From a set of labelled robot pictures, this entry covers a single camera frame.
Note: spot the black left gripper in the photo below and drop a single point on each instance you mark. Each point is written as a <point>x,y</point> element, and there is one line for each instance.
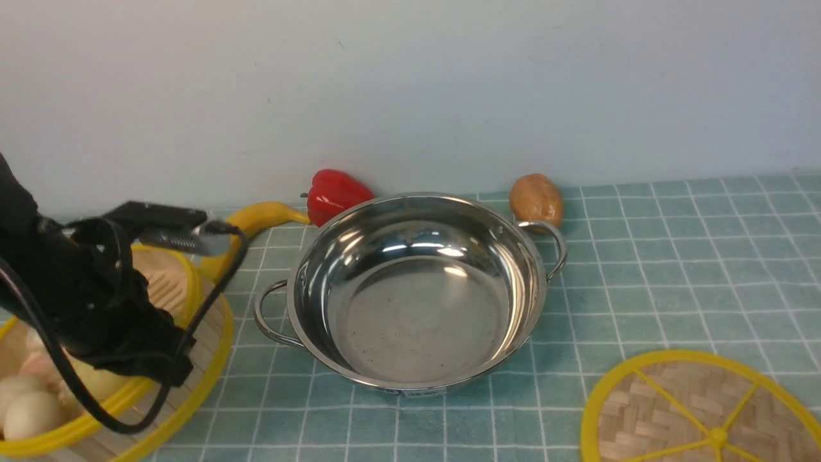
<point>87,288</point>

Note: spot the bamboo steamer basket yellow rim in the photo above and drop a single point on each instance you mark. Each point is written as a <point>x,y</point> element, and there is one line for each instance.
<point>177,285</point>

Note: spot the woven bamboo steamer lid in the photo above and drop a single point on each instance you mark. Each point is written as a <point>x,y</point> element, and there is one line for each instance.
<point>682,405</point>

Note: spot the stainless steel pot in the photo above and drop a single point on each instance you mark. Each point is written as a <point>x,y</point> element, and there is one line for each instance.
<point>416,294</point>

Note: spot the pink dumpling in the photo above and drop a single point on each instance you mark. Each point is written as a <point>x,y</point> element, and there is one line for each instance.
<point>38,364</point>

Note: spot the yellow banana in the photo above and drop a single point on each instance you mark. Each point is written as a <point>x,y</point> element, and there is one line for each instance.
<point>250,221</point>

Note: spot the red bell pepper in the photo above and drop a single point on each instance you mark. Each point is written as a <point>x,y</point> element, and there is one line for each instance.
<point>331,193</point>

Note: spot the brown potato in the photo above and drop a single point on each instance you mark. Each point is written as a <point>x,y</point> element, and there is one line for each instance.
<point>536,198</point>

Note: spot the green checkered tablecloth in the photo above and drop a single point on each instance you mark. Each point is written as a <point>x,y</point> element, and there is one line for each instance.
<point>727,265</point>

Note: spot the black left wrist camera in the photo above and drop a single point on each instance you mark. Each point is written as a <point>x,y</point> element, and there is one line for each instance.
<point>180,229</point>

